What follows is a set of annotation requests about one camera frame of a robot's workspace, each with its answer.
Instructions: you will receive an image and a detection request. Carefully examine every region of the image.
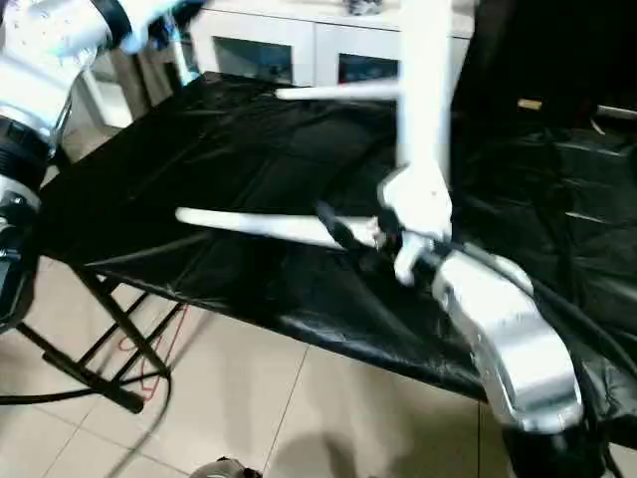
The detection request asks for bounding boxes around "white plastic table leg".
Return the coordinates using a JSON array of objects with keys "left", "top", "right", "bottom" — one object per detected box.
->
[
  {"left": 174, "top": 206, "right": 382, "bottom": 250},
  {"left": 275, "top": 82, "right": 402, "bottom": 104}
]

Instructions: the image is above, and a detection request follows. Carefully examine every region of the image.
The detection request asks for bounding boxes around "white plastic table top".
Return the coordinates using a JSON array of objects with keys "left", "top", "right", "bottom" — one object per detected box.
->
[{"left": 395, "top": 0, "right": 457, "bottom": 183}]

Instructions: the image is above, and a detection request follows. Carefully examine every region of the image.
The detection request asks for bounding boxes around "black plastic mat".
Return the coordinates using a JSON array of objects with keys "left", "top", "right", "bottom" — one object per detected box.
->
[{"left": 34, "top": 69, "right": 637, "bottom": 444}]

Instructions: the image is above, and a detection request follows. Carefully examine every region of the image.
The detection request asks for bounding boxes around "white sideboard cabinet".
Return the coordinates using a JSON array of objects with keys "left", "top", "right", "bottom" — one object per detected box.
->
[{"left": 190, "top": 0, "right": 475, "bottom": 90}]

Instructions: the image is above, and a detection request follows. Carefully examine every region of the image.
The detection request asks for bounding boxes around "clear bag of dark items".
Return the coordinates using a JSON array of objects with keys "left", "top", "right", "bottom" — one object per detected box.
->
[{"left": 342, "top": 0, "right": 385, "bottom": 15}]

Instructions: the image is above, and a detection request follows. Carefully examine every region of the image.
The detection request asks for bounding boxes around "grey brown curtain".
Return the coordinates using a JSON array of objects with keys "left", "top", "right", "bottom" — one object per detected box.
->
[{"left": 113, "top": 44, "right": 178, "bottom": 114}]

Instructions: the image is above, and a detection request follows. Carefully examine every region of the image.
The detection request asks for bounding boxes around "grey flat bar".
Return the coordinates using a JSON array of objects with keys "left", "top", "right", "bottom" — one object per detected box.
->
[{"left": 595, "top": 105, "right": 637, "bottom": 121}]

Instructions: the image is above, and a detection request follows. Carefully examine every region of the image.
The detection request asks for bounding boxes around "red floor cable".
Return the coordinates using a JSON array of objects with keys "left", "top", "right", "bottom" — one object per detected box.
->
[{"left": 117, "top": 303, "right": 191, "bottom": 405}]

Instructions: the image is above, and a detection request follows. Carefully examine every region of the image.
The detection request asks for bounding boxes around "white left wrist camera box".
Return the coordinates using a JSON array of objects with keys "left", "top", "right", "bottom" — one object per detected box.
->
[{"left": 121, "top": 0, "right": 208, "bottom": 55}]

